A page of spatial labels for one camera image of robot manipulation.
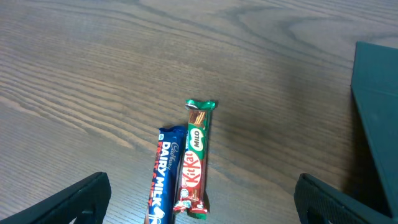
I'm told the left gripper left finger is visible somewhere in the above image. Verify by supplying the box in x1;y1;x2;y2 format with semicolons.
1;172;111;224

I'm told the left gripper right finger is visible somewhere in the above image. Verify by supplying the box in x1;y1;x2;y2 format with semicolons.
294;173;397;224

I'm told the red green KitKat bar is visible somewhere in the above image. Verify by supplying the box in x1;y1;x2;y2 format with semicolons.
174;100;216;220

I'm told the blue Dairy Milk bar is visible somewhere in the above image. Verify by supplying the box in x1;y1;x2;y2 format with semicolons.
144;126;186;224

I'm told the dark green box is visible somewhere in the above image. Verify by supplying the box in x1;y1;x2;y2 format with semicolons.
351;42;397;220

